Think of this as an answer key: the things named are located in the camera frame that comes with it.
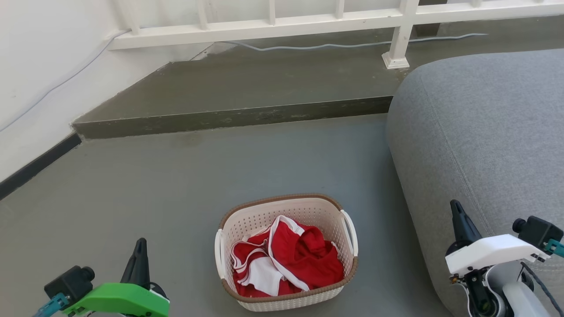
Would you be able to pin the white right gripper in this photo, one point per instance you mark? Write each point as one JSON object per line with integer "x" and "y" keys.
{"x": 489, "y": 255}

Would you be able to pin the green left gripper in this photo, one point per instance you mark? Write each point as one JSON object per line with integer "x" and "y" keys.
{"x": 119, "y": 301}

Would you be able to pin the cream plastic laundry basket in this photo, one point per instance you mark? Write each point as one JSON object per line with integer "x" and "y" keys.
{"x": 260, "y": 220}

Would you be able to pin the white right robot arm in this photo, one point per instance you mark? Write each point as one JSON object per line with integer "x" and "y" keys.
{"x": 520, "y": 299}

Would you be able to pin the grey fabric sofa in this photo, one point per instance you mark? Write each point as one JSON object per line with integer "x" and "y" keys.
{"x": 484, "y": 123}

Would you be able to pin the black baseboard strip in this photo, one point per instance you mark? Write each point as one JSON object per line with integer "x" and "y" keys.
{"x": 35, "y": 166}

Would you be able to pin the red and white clothing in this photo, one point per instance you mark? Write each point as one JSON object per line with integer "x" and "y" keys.
{"x": 308, "y": 259}

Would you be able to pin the white metal railing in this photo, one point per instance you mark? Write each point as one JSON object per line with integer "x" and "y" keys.
{"x": 264, "y": 30}

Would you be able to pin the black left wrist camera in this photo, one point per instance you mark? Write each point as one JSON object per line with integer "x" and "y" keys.
{"x": 68, "y": 284}

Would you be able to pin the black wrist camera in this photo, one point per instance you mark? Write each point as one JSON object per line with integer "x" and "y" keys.
{"x": 68, "y": 284}
{"x": 535, "y": 231}

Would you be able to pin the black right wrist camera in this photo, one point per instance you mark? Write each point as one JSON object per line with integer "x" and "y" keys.
{"x": 535, "y": 231}

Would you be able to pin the teal left camera connector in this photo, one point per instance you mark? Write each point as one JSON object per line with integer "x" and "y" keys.
{"x": 50, "y": 304}

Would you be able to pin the teal camera connector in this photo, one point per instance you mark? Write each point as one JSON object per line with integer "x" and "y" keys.
{"x": 556, "y": 247}
{"x": 50, "y": 304}

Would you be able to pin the teal right camera connector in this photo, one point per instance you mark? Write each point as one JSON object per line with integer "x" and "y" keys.
{"x": 556, "y": 247}

